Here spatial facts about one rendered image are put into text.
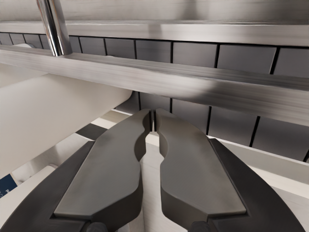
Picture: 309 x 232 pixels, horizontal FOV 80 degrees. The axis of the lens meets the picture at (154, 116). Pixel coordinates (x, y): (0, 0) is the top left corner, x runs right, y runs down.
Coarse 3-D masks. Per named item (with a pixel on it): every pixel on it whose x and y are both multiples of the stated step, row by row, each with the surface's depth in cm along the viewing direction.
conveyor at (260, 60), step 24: (48, 48) 24; (72, 48) 22; (96, 48) 20; (120, 48) 18; (144, 48) 17; (168, 48) 16; (192, 48) 15; (216, 48) 14; (240, 48) 13; (264, 48) 12; (288, 48) 12; (264, 72) 13; (288, 72) 12; (144, 96) 20; (192, 120) 18; (216, 120) 17; (240, 120) 16; (264, 120) 15; (240, 144) 17; (264, 144) 15; (288, 144) 14
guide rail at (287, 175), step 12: (96, 120) 20; (108, 120) 19; (120, 120) 19; (156, 132) 17; (156, 144) 17; (228, 144) 15; (240, 156) 14; (252, 156) 14; (264, 156) 14; (252, 168) 13; (264, 168) 13; (276, 168) 13; (288, 168) 13; (300, 168) 13; (276, 180) 12; (288, 180) 12; (300, 180) 12; (300, 192) 12
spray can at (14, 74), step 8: (0, 64) 18; (0, 72) 18; (8, 72) 18; (16, 72) 19; (24, 72) 19; (32, 72) 20; (40, 72) 20; (0, 80) 17; (8, 80) 18; (16, 80) 18; (24, 80) 19
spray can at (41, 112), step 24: (0, 96) 11; (24, 96) 12; (48, 96) 12; (72, 96) 14; (96, 96) 15; (120, 96) 18; (0, 120) 10; (24, 120) 11; (48, 120) 12; (72, 120) 14; (0, 144) 10; (24, 144) 11; (48, 144) 13; (0, 168) 10
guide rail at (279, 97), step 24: (0, 48) 14; (24, 48) 14; (48, 72) 12; (72, 72) 11; (96, 72) 10; (120, 72) 9; (144, 72) 8; (168, 72) 8; (192, 72) 7; (216, 72) 7; (240, 72) 7; (168, 96) 8; (192, 96) 8; (216, 96) 7; (240, 96) 7; (264, 96) 6; (288, 96) 6; (288, 120) 6
